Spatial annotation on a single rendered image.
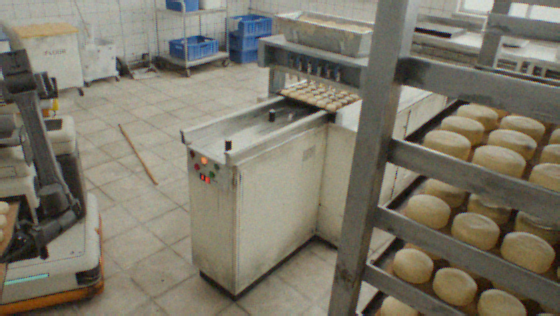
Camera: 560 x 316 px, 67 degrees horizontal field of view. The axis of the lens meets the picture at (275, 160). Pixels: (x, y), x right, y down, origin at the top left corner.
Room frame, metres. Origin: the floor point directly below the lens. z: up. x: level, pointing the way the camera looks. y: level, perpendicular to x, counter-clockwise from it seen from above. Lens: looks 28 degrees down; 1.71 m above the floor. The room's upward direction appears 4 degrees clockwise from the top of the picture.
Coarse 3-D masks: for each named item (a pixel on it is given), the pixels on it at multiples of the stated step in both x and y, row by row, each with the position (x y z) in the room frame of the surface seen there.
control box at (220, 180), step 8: (192, 144) 1.71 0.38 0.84; (200, 152) 1.64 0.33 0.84; (208, 152) 1.64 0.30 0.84; (192, 160) 1.67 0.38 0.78; (200, 160) 1.64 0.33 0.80; (208, 160) 1.60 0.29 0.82; (216, 160) 1.58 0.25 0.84; (224, 160) 1.58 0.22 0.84; (192, 168) 1.67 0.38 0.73; (200, 168) 1.64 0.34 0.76; (208, 168) 1.60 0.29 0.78; (224, 168) 1.55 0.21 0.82; (200, 176) 1.64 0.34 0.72; (208, 176) 1.61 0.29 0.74; (216, 176) 1.57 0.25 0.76; (224, 176) 1.55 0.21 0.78; (216, 184) 1.57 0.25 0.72; (224, 184) 1.55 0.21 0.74
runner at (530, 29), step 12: (492, 24) 0.76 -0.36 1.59; (504, 24) 0.75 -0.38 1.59; (516, 24) 0.74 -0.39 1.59; (528, 24) 0.73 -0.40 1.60; (540, 24) 0.72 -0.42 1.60; (552, 24) 0.71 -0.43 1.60; (504, 36) 0.73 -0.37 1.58; (516, 36) 0.72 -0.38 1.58; (528, 36) 0.72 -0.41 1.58; (540, 36) 0.72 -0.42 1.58; (552, 36) 0.71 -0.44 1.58
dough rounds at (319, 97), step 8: (288, 88) 2.34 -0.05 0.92; (296, 88) 2.36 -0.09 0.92; (304, 88) 2.36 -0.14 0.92; (312, 88) 2.37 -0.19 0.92; (320, 88) 2.42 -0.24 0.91; (296, 96) 2.24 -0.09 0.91; (304, 96) 2.22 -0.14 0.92; (312, 96) 2.25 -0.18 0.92; (320, 96) 2.24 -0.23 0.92; (328, 96) 2.27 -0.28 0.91; (336, 96) 2.26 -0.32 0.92; (344, 96) 2.29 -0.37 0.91; (352, 96) 2.27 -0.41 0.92; (320, 104) 2.12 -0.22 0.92; (328, 104) 2.16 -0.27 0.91; (336, 104) 2.13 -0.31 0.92; (344, 104) 2.17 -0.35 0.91
